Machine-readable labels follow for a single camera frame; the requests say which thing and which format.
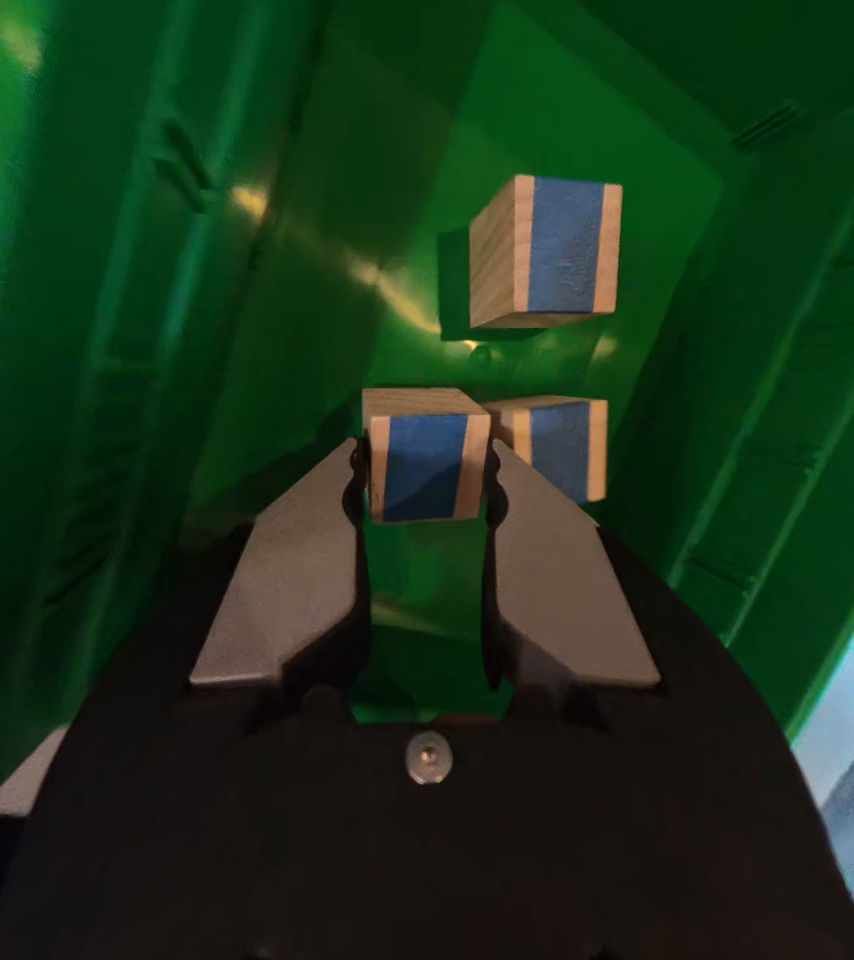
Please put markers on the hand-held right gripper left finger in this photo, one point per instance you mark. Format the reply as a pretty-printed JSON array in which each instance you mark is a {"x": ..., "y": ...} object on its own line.
[{"x": 284, "y": 592}]

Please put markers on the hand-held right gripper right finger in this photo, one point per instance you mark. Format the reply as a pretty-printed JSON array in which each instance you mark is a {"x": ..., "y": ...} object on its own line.
[{"x": 569, "y": 600}]

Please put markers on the wooden cube with blue tape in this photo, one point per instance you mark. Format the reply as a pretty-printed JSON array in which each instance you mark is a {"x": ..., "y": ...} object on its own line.
[
  {"x": 547, "y": 247},
  {"x": 427, "y": 472},
  {"x": 562, "y": 442}
]

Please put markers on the green plastic bin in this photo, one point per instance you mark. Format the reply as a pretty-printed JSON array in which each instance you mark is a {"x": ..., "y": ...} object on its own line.
[{"x": 134, "y": 375}]

